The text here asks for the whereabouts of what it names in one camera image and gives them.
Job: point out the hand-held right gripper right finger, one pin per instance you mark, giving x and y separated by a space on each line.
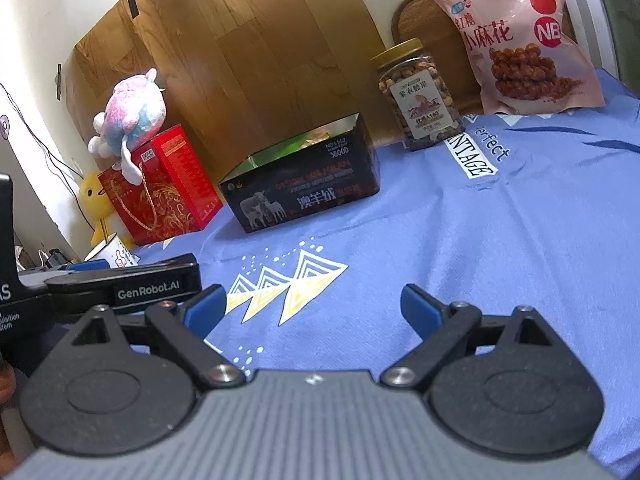
420 310

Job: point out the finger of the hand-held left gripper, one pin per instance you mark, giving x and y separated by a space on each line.
87 265

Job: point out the blue printed bedsheet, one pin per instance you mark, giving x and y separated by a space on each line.
450 210

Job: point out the clear nut jar gold lid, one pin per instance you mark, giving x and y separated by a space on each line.
420 110

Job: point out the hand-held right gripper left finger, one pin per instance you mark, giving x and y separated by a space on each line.
207 310

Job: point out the large pink snack bag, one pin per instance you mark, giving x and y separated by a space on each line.
510 35

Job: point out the wood grain board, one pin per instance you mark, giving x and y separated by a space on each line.
250 60

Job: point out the black cardboard box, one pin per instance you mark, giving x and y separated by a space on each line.
310 185

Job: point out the yellow duck toy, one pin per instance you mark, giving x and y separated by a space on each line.
95 195

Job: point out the white window frame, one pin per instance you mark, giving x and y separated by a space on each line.
590 10

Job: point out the pastel plush toy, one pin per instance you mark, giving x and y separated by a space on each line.
132 110

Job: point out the red gift box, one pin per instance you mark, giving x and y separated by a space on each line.
190 185

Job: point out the white enamel mug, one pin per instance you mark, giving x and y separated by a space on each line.
117 255

